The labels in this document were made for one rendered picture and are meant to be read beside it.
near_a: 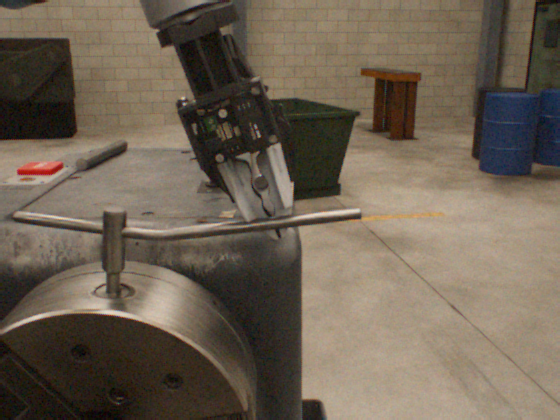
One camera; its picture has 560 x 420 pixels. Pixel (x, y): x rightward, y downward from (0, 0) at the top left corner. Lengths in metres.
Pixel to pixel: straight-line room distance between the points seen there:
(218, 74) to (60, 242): 0.35
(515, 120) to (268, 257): 6.16
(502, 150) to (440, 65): 5.12
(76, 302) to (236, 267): 0.20
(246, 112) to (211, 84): 0.03
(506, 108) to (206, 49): 6.33
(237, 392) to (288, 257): 0.19
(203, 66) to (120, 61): 9.99
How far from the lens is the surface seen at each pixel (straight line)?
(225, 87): 0.45
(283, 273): 0.69
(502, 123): 6.77
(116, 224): 0.56
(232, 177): 0.51
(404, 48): 11.36
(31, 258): 0.75
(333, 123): 5.19
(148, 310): 0.57
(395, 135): 8.89
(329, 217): 0.52
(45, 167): 1.05
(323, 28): 10.83
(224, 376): 0.57
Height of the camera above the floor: 1.48
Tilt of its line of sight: 17 degrees down
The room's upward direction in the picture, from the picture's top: straight up
